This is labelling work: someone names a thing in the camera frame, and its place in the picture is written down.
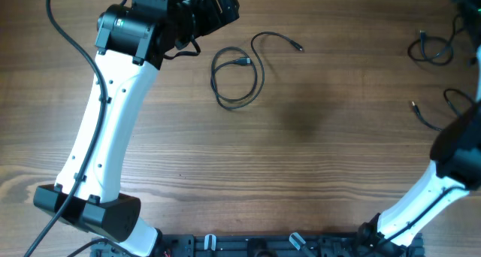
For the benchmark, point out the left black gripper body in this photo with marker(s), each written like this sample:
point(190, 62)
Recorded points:
point(207, 18)

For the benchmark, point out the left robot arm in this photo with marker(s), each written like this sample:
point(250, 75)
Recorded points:
point(132, 43)

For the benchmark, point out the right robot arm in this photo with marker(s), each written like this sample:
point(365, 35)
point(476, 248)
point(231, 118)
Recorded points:
point(454, 168)

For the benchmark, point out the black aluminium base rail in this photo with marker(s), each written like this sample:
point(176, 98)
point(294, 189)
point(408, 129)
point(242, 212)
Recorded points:
point(338, 245)

